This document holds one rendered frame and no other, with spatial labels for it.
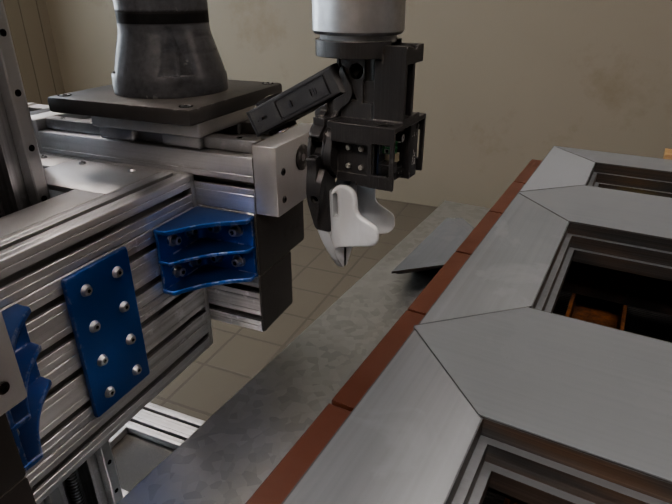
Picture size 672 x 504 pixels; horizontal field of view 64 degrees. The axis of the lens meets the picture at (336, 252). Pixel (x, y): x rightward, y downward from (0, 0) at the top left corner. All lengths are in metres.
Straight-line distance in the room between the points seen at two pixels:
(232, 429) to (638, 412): 0.44
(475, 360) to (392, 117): 0.22
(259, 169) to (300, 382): 0.29
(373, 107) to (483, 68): 2.64
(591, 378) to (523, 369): 0.05
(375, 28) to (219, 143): 0.33
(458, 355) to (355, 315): 0.42
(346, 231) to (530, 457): 0.24
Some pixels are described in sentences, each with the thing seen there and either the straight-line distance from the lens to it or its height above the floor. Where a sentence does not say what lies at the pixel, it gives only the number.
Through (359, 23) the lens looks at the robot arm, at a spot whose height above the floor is 1.14.
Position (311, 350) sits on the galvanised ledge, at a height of 0.68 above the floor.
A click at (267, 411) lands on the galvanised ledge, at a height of 0.68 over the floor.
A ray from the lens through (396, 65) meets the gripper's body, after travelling 0.45.
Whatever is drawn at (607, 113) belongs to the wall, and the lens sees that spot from 3.08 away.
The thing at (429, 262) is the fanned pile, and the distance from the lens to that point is 0.99.
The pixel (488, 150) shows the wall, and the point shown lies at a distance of 3.15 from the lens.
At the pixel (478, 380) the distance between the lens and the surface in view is 0.47.
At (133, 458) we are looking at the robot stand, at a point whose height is 0.21.
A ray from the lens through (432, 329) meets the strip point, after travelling 0.53.
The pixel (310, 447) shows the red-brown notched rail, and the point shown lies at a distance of 0.47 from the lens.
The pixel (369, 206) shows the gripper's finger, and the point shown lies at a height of 0.97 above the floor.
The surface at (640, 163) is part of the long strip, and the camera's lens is 1.18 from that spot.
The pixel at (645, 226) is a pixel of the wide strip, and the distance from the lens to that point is 0.86.
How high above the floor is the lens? 1.16
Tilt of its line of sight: 26 degrees down
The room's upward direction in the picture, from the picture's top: straight up
